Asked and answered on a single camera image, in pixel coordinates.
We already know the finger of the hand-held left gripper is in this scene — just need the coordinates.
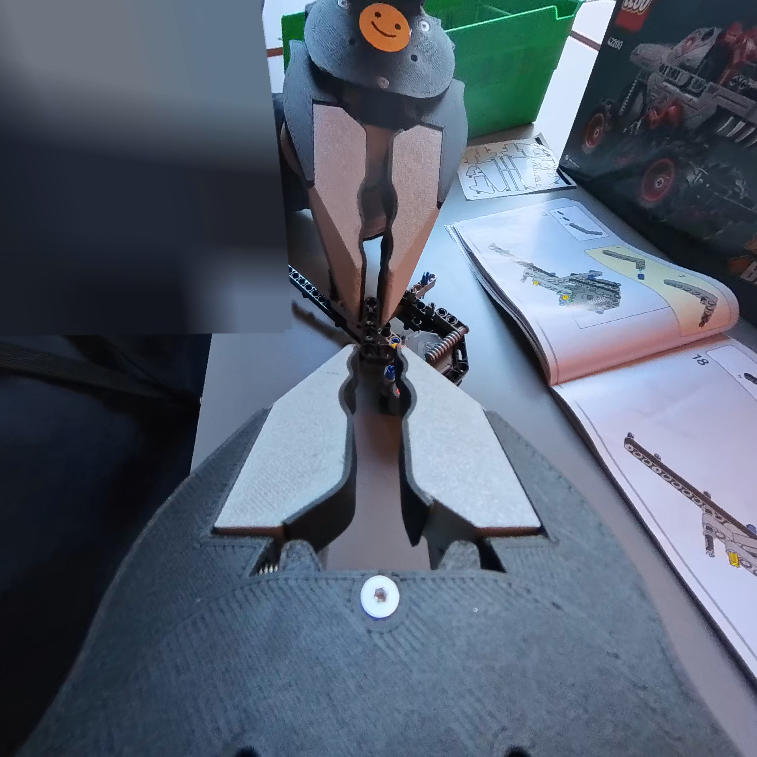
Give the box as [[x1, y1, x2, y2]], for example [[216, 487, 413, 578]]
[[374, 126, 446, 325], [308, 101, 380, 325]]

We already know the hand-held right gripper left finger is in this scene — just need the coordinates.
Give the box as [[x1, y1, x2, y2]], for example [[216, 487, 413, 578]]
[[213, 344, 363, 557]]

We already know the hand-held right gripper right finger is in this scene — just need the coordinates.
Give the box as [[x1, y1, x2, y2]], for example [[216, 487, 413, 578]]
[[394, 345, 543, 558]]

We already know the grey and black lego assembly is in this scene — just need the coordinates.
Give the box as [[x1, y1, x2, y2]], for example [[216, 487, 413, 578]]
[[288, 265, 471, 418]]

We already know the lego instruction booklet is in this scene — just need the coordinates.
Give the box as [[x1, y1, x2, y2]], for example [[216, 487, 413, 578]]
[[445, 198, 757, 681]]

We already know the dark lego set box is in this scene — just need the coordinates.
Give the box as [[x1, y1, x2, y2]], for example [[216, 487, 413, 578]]
[[557, 0, 757, 285]]

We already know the white sticker sheet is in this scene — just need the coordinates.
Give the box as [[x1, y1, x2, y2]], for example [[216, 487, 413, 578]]
[[457, 133, 577, 202]]

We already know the green plastic bin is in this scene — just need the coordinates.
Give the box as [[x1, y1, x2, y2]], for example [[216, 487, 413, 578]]
[[281, 0, 577, 140]]

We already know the black strap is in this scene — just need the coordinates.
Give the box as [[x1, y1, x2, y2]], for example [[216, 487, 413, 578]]
[[0, 338, 196, 406]]

